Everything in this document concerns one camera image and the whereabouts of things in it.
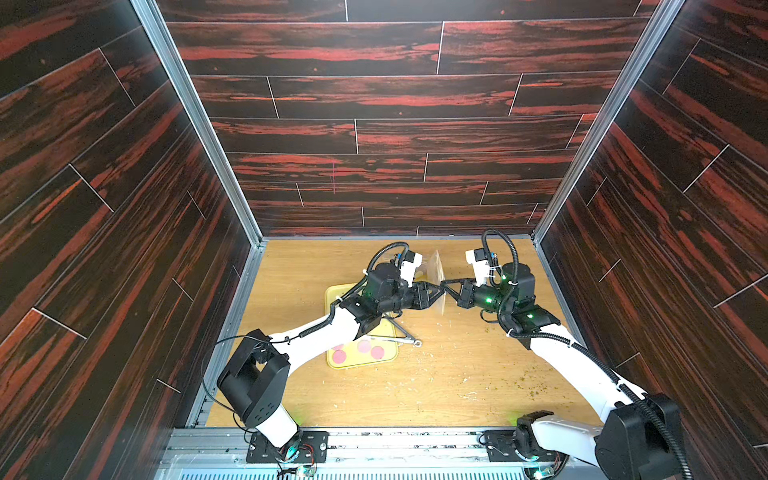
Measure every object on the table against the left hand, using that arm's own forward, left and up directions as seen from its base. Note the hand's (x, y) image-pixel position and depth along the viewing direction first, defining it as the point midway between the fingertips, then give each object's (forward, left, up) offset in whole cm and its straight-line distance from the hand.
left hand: (444, 293), depth 75 cm
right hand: (+5, -1, -1) cm, 5 cm away
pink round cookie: (-4, +21, -24) cm, 32 cm away
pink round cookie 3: (-7, +29, -25) cm, 39 cm away
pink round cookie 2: (-6, +17, -24) cm, 31 cm away
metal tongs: (-2, +8, -22) cm, 23 cm away
